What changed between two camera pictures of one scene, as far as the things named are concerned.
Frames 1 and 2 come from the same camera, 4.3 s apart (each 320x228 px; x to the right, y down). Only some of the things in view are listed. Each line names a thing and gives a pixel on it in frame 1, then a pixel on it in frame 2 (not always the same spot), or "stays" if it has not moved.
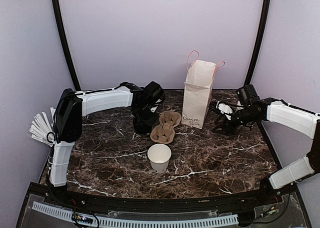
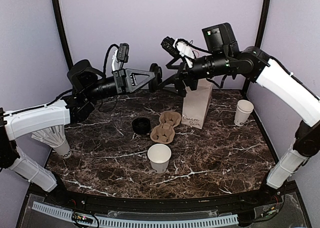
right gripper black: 226,126 → 183,71
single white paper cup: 159,155 stays
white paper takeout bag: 197,89 stays
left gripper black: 156,117 → 131,87
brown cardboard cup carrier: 164,133 stays
